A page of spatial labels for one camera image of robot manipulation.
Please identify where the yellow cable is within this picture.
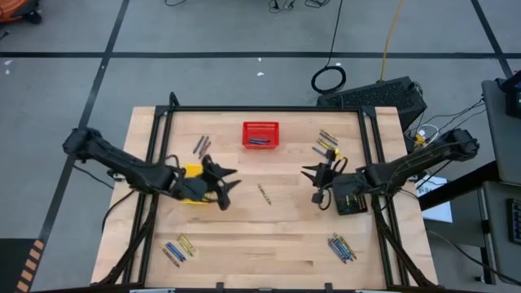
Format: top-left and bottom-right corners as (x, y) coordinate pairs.
(379, 0), (405, 82)

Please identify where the red plastic basket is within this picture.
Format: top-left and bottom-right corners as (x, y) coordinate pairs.
(242, 120), (281, 151)

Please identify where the orange shop vacuum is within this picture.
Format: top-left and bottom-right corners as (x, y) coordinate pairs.
(0, 0), (43, 24)

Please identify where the black computer case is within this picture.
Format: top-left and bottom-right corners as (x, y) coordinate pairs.
(316, 76), (428, 132)

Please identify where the black aluminium table frame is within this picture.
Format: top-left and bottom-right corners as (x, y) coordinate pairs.
(90, 90), (440, 293)

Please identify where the black device with screen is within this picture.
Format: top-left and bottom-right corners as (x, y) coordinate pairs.
(499, 69), (521, 120)

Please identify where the black arm base cable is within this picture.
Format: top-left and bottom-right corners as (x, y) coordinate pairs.
(72, 161), (139, 234)

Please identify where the black floor cable bundle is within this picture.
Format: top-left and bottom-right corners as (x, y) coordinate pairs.
(267, 0), (331, 14)

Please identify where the grey side table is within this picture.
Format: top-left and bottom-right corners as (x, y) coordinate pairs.
(475, 180), (521, 286)
(481, 77), (521, 186)

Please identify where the black diagonal beam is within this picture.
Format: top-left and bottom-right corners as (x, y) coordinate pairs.
(418, 160), (502, 212)

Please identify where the black plastic basket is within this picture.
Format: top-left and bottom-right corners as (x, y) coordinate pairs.
(333, 190), (370, 216)

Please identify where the yellow plastic basket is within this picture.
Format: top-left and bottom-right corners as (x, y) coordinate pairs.
(180, 162), (209, 205)

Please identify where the white paper sheet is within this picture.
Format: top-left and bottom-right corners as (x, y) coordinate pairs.
(414, 174), (453, 224)

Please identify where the white cable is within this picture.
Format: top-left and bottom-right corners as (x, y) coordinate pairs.
(415, 123), (440, 138)

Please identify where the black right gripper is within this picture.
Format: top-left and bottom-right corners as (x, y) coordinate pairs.
(300, 150), (366, 205)

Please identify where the black coiled cable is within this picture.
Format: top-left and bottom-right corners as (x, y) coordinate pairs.
(310, 0), (348, 96)

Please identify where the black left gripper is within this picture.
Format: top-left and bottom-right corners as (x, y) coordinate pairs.
(177, 154), (243, 212)

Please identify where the black orange striped mat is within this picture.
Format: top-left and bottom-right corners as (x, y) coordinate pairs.
(0, 238), (46, 293)

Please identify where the black keypad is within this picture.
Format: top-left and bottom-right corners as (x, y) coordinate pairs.
(506, 197), (521, 246)

